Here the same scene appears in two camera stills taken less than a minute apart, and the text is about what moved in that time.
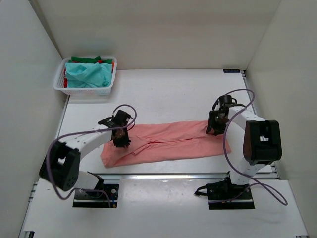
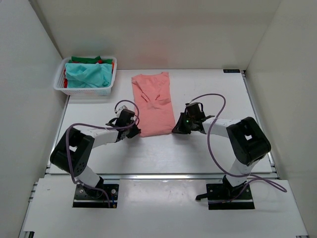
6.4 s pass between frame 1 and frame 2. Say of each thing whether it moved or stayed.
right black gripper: moved
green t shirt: stayed
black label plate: stayed
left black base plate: stayed
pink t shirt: moved
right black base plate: stayed
